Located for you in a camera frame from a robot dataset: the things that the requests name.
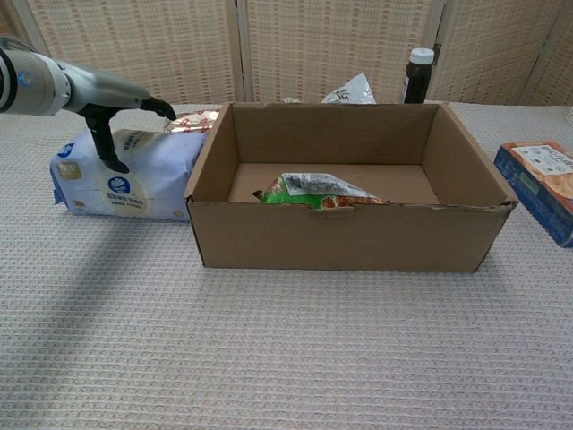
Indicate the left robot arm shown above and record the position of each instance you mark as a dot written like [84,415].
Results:
[27,83]

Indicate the brown cardboard box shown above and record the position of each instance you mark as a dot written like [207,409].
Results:
[340,242]

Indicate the beige waffle tablecloth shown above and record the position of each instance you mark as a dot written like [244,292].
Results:
[268,349]

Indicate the blue tissue pack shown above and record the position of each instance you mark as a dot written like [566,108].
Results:
[143,188]

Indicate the green snack bag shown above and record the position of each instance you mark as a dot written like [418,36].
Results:
[313,190]

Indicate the beige woven folding screen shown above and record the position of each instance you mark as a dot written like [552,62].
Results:
[286,49]

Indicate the dark bottle white cap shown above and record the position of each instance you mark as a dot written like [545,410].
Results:
[417,83]

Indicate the blue cookie box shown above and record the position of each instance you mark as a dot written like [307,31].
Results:
[544,188]

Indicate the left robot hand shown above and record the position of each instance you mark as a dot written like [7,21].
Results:
[105,96]

